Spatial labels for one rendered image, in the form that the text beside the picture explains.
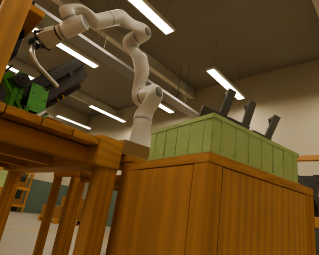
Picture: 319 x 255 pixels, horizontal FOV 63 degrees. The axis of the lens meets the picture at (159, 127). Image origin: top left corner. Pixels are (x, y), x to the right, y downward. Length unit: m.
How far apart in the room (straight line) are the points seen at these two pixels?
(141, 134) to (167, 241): 0.79
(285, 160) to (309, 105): 5.48
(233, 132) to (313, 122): 5.61
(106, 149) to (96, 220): 0.33
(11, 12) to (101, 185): 0.82
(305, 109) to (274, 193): 5.72
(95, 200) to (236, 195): 0.64
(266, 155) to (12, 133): 1.07
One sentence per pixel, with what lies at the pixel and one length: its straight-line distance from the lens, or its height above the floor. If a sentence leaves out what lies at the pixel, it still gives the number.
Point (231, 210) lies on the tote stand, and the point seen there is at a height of 0.62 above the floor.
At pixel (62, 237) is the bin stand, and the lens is 1.89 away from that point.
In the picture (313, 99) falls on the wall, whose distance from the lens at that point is 6.85.
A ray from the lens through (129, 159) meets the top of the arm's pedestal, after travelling 1.38.
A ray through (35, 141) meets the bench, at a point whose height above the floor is 0.79.
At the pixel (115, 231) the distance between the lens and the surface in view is 1.37.
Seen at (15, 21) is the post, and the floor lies 1.21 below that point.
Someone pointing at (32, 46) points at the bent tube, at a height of 1.32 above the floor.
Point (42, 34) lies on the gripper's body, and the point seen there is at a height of 1.38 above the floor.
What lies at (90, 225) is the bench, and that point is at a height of 0.48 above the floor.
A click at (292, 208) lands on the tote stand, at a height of 0.68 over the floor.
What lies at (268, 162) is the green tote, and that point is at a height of 0.85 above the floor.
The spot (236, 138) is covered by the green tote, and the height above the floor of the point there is 0.90.
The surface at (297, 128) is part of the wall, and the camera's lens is 6.66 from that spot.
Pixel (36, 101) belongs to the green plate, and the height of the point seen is 1.15.
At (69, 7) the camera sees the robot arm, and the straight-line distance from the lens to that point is 1.55.
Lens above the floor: 0.56
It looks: 19 degrees up
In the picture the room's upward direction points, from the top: 9 degrees clockwise
